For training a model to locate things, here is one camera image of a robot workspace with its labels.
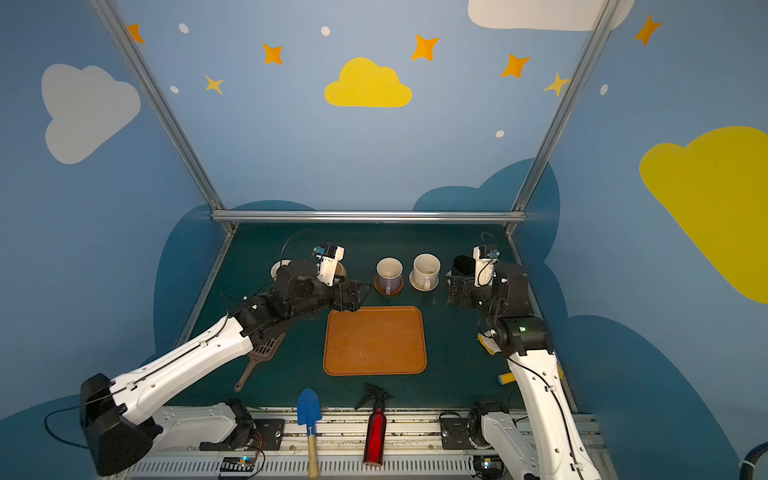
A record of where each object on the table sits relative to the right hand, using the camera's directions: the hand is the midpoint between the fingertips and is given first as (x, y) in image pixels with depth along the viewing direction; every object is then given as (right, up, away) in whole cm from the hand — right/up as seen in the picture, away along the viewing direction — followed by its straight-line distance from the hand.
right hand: (466, 274), depth 74 cm
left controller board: (-58, -48, -1) cm, 75 cm away
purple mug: (-19, -1, +30) cm, 36 cm away
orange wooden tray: (-24, -22, +17) cm, 37 cm away
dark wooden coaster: (-18, -8, +27) cm, 33 cm away
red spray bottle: (-23, -38, 0) cm, 44 cm away
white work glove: (+12, -22, +18) cm, 30 cm away
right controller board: (+6, -48, -1) cm, 48 cm away
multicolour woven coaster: (-11, -5, +31) cm, 33 cm away
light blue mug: (-57, 0, +22) cm, 61 cm away
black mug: (+6, 0, +27) cm, 27 cm away
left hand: (-27, -1, -2) cm, 27 cm away
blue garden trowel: (-40, -37, +3) cm, 55 cm away
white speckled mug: (-6, 0, +30) cm, 30 cm away
